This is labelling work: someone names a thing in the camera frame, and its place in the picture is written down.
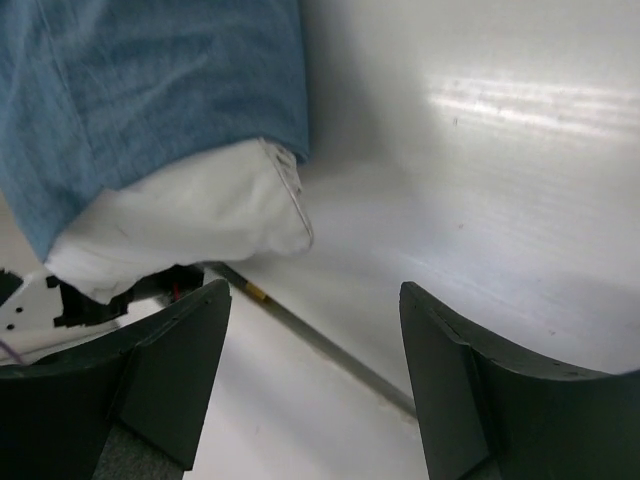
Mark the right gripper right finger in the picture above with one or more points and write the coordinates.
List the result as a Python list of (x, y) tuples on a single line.
[(489, 408)]

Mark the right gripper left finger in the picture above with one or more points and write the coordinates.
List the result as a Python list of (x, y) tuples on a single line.
[(128, 405)]

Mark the blue pillowcase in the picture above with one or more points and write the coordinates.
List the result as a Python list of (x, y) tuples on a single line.
[(96, 95)]

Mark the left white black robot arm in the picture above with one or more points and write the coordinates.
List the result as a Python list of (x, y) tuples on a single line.
[(41, 315)]

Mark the white pillow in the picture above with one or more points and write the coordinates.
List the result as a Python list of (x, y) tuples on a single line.
[(228, 204)]

